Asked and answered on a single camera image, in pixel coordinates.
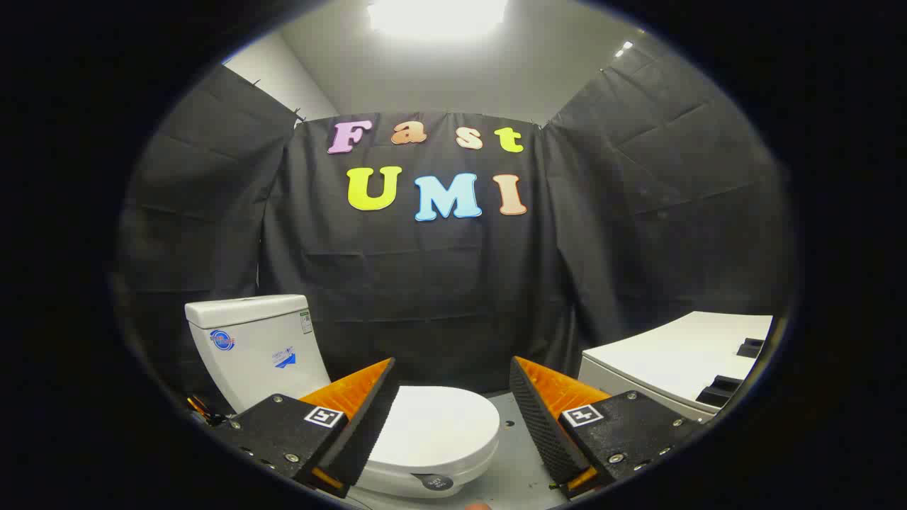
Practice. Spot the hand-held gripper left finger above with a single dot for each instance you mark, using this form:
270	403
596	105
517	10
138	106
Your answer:
365	432

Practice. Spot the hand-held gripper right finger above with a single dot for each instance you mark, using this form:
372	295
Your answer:
542	432

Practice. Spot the white toilet lid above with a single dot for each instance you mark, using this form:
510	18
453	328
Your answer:
439	425

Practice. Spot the white ceramic toilet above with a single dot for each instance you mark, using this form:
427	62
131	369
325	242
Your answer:
258	347

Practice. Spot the white cabinet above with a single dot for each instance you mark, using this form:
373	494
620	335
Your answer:
673	354

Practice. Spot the black backdrop cloth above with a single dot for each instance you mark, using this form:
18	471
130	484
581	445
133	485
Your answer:
439	283

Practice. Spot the orange and black tool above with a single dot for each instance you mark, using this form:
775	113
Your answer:
198	409

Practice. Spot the ceiling light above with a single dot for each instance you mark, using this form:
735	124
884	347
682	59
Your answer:
436	15

